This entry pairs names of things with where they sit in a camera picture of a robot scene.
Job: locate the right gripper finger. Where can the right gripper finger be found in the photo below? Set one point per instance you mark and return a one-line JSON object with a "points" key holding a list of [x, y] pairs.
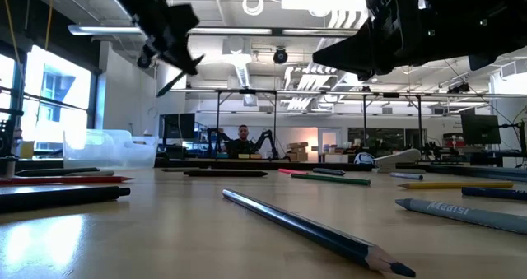
{"points": [[350, 52], [376, 78]]}

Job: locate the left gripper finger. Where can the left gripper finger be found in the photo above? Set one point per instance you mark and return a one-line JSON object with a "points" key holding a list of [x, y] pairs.
{"points": [[181, 59]]}

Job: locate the pale blue crayon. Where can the pale blue crayon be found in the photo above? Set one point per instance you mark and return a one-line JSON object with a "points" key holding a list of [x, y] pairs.
{"points": [[405, 175]]}

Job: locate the dark grey pen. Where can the dark grey pen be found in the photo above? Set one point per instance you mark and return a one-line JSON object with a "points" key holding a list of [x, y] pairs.
{"points": [[329, 172]]}

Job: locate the green pencil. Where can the green pencil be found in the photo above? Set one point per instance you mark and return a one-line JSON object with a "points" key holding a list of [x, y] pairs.
{"points": [[329, 179]]}

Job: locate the pink pen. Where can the pink pen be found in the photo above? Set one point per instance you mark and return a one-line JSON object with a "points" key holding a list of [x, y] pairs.
{"points": [[292, 171]]}

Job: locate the yellow pencil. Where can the yellow pencil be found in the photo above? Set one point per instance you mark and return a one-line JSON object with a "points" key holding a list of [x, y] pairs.
{"points": [[453, 185]]}

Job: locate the grey crayon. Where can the grey crayon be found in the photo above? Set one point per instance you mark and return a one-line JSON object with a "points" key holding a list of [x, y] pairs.
{"points": [[94, 173]]}

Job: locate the grey crayon Madisi print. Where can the grey crayon Madisi print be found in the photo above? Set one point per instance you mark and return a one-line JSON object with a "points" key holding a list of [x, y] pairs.
{"points": [[453, 213]]}

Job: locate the dark blue pencil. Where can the dark blue pencil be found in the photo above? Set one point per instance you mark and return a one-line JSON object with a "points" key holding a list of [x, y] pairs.
{"points": [[321, 233]]}

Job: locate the red pencil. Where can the red pencil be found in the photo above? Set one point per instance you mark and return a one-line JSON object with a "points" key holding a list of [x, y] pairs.
{"points": [[62, 180]]}

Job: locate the black background robot arm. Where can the black background robot arm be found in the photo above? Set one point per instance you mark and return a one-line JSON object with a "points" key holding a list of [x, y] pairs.
{"points": [[214, 141], [263, 139]]}

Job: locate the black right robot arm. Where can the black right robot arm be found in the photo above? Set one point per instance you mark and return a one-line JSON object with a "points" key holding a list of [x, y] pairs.
{"points": [[506, 15]]}

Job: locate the black ceiling spotlight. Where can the black ceiling spotlight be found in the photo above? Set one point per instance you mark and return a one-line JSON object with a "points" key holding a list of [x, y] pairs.
{"points": [[458, 89]]}

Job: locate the black computer monitor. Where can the black computer monitor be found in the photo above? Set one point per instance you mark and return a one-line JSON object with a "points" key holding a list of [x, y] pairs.
{"points": [[177, 126], [479, 128]]}

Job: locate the long ceiling light bar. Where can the long ceiling light bar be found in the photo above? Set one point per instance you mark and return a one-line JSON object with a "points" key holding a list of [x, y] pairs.
{"points": [[103, 29]]}

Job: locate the white stapler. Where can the white stapler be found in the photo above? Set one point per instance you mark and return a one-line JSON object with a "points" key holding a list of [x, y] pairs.
{"points": [[397, 159]]}

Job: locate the red storage box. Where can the red storage box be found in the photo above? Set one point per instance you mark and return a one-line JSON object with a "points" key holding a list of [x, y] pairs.
{"points": [[453, 140]]}

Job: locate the brown cardboard box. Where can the brown cardboard box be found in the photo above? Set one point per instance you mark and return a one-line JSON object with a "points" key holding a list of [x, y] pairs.
{"points": [[299, 145], [298, 155]]}

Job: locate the person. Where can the person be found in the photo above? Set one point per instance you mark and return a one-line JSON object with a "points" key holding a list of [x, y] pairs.
{"points": [[243, 145]]}

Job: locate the frosted white plastic bin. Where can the frosted white plastic bin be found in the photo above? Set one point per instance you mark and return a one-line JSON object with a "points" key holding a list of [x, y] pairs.
{"points": [[107, 151]]}

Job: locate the yellow cup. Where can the yellow cup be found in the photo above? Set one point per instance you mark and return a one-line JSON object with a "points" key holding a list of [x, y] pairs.
{"points": [[26, 150]]}

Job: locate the black click pen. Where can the black click pen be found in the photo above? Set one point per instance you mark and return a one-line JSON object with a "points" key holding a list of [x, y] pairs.
{"points": [[62, 198]]}

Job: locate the black dome camera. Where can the black dome camera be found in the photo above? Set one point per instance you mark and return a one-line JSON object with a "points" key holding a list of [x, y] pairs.
{"points": [[280, 56], [144, 63]]}

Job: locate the black metal station frame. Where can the black metal station frame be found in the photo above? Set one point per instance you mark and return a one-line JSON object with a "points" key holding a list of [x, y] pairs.
{"points": [[364, 122]]}

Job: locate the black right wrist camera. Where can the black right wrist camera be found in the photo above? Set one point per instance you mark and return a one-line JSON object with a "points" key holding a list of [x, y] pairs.
{"points": [[387, 5]]}

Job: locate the black aluminium table frame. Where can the black aluminium table frame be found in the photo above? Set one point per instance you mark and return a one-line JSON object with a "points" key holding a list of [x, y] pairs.
{"points": [[197, 164]]}

